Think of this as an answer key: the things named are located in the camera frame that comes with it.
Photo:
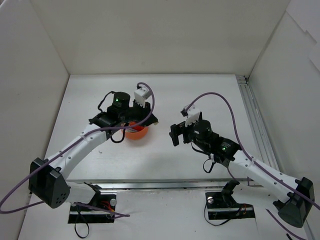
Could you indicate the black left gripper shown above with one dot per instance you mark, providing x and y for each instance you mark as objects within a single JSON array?
[{"x": 139, "y": 113}]

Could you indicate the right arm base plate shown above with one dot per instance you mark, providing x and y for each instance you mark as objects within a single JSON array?
[{"x": 221, "y": 206}]

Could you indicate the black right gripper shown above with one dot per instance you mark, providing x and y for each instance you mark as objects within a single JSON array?
[{"x": 181, "y": 132}]

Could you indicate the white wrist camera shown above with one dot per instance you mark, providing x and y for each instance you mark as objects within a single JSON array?
[
  {"x": 141, "y": 95},
  {"x": 192, "y": 114}
]

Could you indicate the orange round divided organizer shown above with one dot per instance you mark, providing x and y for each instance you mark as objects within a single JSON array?
[{"x": 136, "y": 132}]

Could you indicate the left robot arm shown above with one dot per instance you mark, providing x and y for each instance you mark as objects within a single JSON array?
[{"x": 48, "y": 179}]

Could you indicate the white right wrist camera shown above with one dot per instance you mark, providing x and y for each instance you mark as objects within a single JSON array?
[{"x": 192, "y": 114}]

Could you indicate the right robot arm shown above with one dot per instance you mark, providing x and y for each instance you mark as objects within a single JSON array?
[{"x": 294, "y": 197}]

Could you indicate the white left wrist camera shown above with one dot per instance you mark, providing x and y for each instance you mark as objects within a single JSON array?
[{"x": 141, "y": 95}]

